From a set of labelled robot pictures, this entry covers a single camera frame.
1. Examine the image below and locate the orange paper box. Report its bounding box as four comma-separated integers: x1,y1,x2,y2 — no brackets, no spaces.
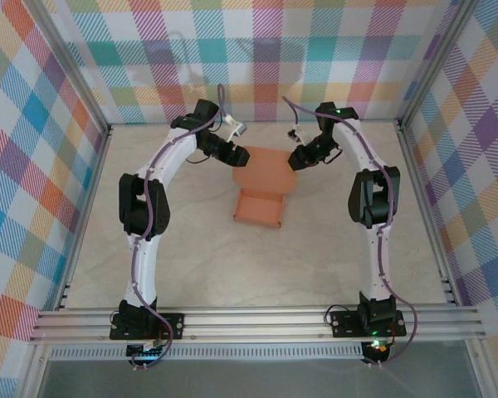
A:
231,145,299,229

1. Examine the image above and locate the thin aluminium back rail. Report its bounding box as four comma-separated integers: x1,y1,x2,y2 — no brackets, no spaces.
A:
107,119,403,126

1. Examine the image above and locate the aluminium side rail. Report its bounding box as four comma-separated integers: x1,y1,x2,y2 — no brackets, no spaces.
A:
395,119,461,307
54,124,114,312

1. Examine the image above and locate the aluminium frame post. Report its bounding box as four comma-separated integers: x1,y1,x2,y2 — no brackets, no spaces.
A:
22,0,113,134
19,343,53,398
397,0,481,128
466,339,498,398

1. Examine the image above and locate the aluminium mounting rail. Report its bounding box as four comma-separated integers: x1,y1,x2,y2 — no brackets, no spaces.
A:
28,305,489,345

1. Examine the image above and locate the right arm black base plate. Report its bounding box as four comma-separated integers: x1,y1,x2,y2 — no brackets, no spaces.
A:
330,308,408,338

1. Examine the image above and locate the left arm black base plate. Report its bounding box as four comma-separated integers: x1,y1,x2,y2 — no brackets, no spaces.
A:
109,313,186,342

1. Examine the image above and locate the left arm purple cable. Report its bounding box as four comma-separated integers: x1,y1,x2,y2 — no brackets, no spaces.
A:
130,84,233,370

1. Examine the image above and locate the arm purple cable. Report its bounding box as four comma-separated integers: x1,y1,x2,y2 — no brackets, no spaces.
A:
130,84,233,370
281,95,421,369

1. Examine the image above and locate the slotted grey cable duct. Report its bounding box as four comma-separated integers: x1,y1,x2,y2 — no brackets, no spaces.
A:
49,346,366,362

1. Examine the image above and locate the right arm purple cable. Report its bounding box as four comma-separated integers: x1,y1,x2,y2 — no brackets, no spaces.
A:
281,95,421,369

